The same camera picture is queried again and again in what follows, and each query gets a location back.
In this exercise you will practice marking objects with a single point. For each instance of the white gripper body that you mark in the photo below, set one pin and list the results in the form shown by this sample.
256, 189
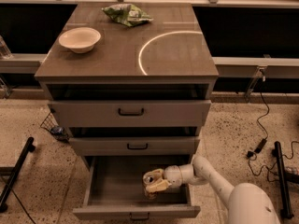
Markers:
173, 174

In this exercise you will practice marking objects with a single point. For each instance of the black stand leg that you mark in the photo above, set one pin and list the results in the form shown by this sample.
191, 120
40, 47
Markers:
286, 211
13, 172

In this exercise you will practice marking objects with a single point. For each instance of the top grey drawer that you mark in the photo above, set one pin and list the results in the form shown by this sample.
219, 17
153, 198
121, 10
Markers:
130, 113

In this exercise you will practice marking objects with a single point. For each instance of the grey drawer cabinet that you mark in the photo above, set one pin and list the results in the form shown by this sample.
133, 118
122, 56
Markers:
164, 60

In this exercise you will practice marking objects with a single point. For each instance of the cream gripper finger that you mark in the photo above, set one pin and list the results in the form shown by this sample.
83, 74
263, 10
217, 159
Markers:
153, 175
156, 186

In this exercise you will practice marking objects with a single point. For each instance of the bottom grey drawer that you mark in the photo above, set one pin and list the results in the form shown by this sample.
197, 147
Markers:
115, 190

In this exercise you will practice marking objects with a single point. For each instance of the green chip bag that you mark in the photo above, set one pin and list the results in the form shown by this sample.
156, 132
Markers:
127, 14

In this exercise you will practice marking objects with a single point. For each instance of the clear plastic bottle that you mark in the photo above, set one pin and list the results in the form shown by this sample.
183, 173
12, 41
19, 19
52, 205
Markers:
5, 52

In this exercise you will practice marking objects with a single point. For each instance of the white bowl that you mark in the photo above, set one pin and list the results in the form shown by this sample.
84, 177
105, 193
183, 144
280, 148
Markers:
80, 40

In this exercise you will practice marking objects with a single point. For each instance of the metal rail bracket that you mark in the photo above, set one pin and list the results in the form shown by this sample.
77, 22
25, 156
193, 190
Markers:
259, 74

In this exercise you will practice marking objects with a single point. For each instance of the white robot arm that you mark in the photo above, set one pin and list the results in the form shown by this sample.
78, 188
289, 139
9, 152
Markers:
246, 203

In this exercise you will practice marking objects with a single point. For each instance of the black wire basket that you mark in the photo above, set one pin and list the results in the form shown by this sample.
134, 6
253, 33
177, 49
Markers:
58, 132

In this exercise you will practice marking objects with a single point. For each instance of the grey drawer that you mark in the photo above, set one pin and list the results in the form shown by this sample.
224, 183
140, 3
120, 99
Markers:
130, 113
115, 190
128, 146

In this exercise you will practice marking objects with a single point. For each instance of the right black stand leg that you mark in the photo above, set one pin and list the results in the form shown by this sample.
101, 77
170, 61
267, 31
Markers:
286, 211

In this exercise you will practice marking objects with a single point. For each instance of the left black stand leg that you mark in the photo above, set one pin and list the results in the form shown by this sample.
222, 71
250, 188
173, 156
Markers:
13, 172

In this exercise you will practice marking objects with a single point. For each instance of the middle grey drawer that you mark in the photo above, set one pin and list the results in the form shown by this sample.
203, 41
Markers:
128, 146

